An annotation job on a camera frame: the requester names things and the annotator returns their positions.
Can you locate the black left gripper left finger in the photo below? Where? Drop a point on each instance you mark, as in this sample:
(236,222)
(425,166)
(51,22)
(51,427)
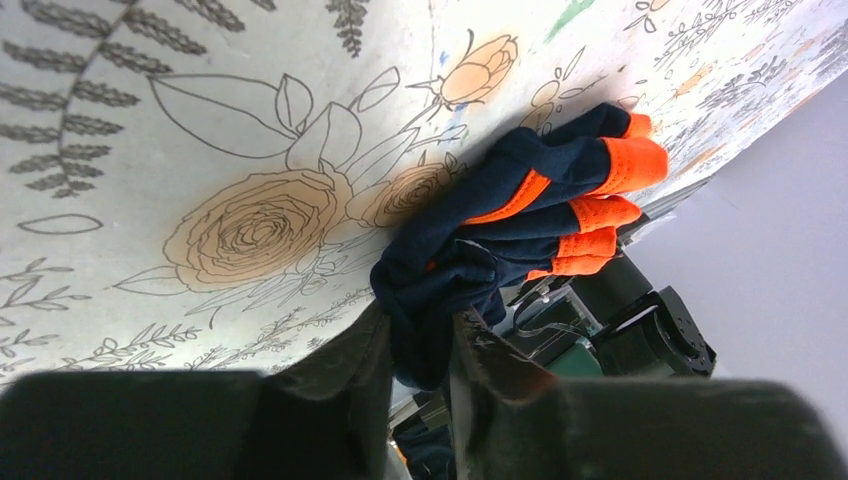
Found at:
(326,417)

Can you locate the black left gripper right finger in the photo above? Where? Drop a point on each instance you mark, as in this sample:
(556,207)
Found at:
(503,407)

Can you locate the navy orange boxer underwear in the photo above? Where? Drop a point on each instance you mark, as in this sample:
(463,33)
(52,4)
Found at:
(535,206)

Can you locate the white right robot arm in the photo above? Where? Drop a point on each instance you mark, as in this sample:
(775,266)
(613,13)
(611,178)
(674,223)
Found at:
(613,323)

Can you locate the floral table mat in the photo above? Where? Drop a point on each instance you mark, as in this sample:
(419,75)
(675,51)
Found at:
(206,184)

